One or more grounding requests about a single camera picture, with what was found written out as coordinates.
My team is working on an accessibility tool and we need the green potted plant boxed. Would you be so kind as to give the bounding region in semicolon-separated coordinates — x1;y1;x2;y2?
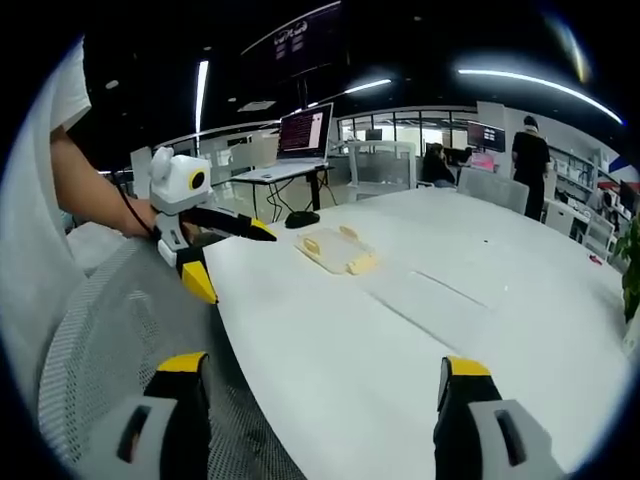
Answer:
611;214;640;324

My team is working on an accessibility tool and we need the person's left hand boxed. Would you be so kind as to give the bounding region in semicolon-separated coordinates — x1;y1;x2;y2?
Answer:
121;198;161;239

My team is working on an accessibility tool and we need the open silver laptop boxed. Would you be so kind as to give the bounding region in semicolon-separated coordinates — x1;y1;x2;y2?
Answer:
233;102;335;181

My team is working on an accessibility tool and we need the dark desktop monitor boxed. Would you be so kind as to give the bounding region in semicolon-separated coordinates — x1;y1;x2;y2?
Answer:
467;121;507;154

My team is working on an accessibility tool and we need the white wall shelving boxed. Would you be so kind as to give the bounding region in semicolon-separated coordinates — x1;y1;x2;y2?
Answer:
547;143;604;204

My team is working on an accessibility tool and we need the long ceiling light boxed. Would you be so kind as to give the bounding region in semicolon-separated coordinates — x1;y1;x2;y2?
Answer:
344;78;394;96
456;68;625;125
193;59;210;135

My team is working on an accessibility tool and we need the grey mesh office chair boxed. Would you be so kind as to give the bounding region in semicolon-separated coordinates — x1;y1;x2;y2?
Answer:
37;233;304;480

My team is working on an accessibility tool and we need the cream plastic buckle part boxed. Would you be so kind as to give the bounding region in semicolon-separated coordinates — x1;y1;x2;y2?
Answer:
297;235;324;258
344;251;378;276

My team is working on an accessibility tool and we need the black computer mouse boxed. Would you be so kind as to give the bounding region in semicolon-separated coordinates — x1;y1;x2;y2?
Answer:
284;211;321;230

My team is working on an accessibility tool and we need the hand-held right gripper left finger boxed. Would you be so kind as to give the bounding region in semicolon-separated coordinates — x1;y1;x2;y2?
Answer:
79;351;212;480

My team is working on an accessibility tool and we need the white frame chair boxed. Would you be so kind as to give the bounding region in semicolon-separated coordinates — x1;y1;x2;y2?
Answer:
346;140;419;202

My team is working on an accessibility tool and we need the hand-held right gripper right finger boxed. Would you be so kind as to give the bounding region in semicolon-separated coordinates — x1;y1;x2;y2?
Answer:
432;355;567;480

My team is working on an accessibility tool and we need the white standing desk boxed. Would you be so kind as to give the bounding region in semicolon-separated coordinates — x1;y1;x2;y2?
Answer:
229;163;337;224

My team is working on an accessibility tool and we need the person in white shirt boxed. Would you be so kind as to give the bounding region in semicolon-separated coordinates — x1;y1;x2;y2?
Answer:
0;37;95;401

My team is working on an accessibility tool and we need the dark red cable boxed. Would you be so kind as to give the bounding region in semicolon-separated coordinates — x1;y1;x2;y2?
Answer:
111;171;157;237

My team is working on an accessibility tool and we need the light grey chair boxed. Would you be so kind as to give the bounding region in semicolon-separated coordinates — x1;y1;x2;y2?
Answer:
456;166;531;217

